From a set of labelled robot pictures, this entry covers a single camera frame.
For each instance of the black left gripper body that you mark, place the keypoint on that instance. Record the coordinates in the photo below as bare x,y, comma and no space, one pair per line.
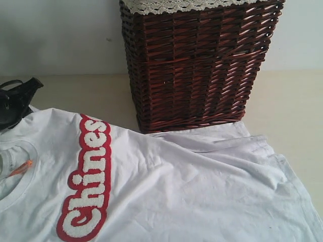
16,96

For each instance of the dark brown wicker basket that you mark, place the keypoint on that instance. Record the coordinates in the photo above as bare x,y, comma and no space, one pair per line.
194,65

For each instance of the white t-shirt red logo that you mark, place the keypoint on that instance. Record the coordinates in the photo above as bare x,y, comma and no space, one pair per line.
92,181

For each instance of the orange clothing tag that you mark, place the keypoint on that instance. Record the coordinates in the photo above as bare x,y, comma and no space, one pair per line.
22,169

